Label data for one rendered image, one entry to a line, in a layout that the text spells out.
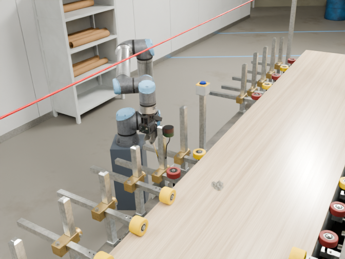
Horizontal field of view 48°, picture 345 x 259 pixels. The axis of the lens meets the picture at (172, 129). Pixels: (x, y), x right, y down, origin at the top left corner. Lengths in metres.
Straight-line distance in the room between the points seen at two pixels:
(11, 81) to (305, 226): 3.66
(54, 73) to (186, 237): 3.45
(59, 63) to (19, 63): 0.43
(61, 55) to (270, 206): 3.30
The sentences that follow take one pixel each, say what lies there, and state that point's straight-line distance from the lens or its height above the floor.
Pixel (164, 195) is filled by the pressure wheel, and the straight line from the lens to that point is 1.94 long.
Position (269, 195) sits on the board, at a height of 0.90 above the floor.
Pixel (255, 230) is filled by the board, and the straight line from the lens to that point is 1.87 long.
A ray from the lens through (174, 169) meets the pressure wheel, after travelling 2.23.
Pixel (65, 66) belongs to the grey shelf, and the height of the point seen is 0.73.
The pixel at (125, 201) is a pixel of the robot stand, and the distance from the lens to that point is 3.35.
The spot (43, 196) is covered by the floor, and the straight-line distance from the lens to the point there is 3.75.
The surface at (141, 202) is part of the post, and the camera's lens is 2.17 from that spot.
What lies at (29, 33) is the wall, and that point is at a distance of 4.82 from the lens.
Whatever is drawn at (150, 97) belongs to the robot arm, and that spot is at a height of 1.32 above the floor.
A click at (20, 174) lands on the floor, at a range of 4.14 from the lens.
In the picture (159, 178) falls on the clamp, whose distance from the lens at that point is 2.26.
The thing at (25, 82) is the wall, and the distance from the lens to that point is 4.86.
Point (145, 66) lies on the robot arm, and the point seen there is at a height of 1.26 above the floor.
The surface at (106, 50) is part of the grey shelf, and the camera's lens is 5.44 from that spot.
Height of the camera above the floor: 2.14
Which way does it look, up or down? 28 degrees down
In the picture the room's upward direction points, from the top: 2 degrees counter-clockwise
